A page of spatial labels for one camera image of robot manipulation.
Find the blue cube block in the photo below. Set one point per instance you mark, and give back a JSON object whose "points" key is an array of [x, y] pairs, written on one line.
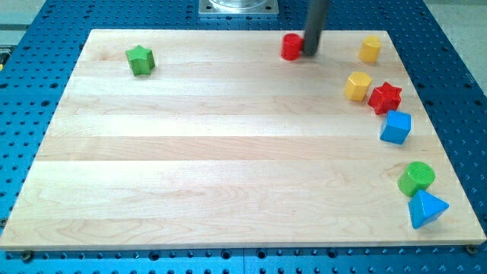
{"points": [[395, 127]]}

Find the gray cylindrical pusher rod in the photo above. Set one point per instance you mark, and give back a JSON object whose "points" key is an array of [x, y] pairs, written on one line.
{"points": [[316, 21]]}

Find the yellow hexagon block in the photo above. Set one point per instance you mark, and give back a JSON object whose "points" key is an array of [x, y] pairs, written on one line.
{"points": [[357, 86]]}

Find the yellow heart block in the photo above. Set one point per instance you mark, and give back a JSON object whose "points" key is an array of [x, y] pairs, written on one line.
{"points": [[370, 49]]}

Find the red star block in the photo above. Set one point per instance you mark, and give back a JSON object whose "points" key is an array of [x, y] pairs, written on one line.
{"points": [[384, 98]]}

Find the blue triangle block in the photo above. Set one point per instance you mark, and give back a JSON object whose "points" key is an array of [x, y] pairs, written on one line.
{"points": [[425, 208]]}

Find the green cylinder block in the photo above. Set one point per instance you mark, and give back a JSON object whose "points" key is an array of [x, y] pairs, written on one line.
{"points": [[417, 176]]}

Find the green star block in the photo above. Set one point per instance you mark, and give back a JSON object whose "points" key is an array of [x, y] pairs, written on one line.
{"points": [[141, 60]]}

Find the red cylinder block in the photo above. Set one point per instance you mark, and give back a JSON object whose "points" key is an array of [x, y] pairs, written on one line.
{"points": [[291, 46]]}

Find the blue perforated table plate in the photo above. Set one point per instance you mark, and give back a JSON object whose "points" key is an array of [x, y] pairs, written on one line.
{"points": [[54, 35]]}

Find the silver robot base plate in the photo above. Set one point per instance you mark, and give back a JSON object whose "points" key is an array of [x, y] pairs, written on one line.
{"points": [[217, 7]]}

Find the wooden board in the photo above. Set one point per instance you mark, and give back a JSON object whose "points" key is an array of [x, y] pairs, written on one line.
{"points": [[225, 144]]}

